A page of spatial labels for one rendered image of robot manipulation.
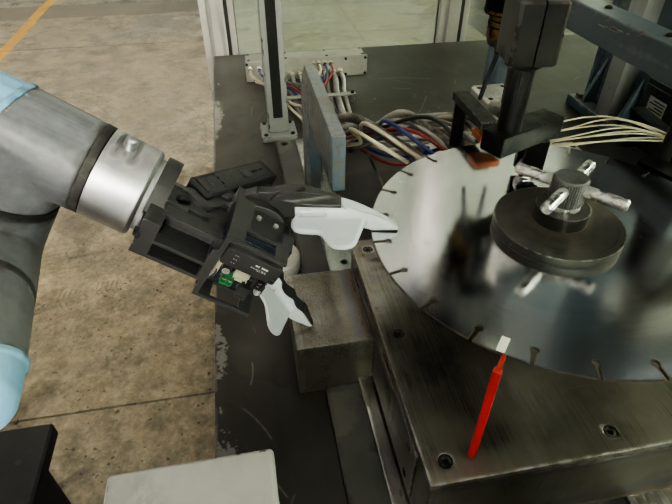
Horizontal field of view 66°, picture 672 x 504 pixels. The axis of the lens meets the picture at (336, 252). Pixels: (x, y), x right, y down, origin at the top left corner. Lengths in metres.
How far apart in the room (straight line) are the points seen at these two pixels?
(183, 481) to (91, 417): 1.23
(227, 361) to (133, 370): 1.05
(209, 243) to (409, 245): 0.17
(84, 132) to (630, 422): 0.48
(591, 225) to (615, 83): 0.72
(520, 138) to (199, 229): 0.29
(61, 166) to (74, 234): 1.85
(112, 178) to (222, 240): 0.09
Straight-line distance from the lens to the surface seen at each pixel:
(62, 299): 1.98
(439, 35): 1.68
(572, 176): 0.48
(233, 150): 1.04
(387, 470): 0.53
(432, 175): 0.55
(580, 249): 0.47
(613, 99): 1.20
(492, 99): 0.90
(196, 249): 0.43
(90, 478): 1.51
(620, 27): 0.77
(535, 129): 0.52
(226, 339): 0.65
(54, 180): 0.43
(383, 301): 0.54
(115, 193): 0.42
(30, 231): 0.47
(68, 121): 0.44
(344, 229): 0.44
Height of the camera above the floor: 1.23
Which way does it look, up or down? 39 degrees down
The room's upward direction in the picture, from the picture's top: straight up
